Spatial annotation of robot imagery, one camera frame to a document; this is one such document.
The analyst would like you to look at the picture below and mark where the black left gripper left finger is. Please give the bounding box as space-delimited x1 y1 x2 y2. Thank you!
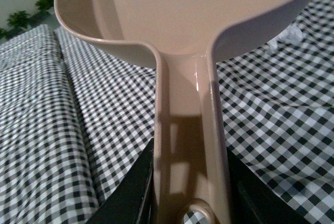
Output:
87 139 153 224

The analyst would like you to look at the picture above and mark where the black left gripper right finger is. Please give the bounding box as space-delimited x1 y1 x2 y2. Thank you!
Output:
227 150 307 223

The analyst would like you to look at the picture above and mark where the black white checkered bedsheet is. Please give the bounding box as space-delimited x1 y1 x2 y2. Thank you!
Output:
55 0 333 223

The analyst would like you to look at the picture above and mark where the beige plastic dustpan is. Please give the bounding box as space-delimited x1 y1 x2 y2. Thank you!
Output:
54 0 310 223

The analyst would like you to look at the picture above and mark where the small potted plant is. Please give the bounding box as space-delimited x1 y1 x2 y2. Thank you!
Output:
0 28 10 40
35 0 55 15
7 10 30 29

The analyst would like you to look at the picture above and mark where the crumpled white paper trash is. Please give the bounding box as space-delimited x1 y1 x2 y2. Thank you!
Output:
268 25 305 52

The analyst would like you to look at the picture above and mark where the folded checkered blanket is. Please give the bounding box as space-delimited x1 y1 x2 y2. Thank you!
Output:
1 25 99 223

